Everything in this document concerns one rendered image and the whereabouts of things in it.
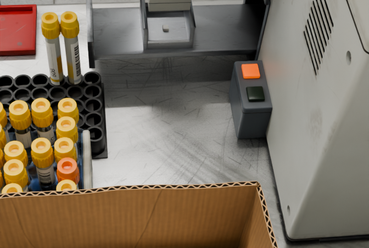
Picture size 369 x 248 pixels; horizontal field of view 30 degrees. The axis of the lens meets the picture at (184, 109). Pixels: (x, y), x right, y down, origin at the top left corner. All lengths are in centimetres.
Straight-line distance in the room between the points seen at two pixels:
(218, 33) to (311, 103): 21
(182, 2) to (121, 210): 24
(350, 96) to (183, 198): 14
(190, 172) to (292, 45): 16
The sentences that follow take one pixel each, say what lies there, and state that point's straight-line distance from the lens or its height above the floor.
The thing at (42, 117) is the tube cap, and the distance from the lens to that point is 56.
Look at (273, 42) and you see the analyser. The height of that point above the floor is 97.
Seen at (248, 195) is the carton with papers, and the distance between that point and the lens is 49.
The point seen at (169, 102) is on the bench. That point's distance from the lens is 70.
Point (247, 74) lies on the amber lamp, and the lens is 67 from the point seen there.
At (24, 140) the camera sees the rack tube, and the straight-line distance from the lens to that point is 58.
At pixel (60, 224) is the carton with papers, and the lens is 51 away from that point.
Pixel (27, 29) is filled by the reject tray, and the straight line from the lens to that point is 77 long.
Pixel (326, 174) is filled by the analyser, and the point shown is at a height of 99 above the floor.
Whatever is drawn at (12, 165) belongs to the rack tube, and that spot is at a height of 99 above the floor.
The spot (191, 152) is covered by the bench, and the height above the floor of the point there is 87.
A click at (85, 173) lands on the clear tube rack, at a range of 57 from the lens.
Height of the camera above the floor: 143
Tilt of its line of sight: 53 degrees down
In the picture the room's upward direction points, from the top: 6 degrees clockwise
